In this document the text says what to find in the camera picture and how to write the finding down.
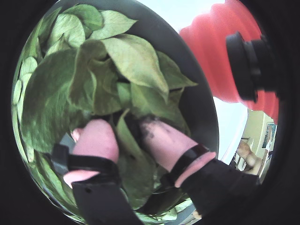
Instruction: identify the pink covered gripper finger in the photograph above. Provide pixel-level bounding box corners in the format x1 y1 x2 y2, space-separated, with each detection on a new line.
139 118 261 218
51 119 143 225

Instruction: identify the dark green leaf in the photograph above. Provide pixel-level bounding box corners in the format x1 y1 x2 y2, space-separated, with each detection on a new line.
115 108 155 169

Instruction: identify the dark grey round bowl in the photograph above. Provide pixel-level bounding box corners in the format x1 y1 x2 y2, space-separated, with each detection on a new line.
11 0 220 223

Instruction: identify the green leaves pile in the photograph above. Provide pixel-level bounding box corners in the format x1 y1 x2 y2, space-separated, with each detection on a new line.
12 4 199 222

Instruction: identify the red collapsible silicone cup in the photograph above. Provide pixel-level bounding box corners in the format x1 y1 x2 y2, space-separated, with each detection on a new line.
179 2 279 122

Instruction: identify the framed green picture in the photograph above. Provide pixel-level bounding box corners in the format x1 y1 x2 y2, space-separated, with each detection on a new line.
262 121 278 150

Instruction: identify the black camera lens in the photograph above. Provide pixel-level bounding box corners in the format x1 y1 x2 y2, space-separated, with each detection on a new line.
225 32 281 103

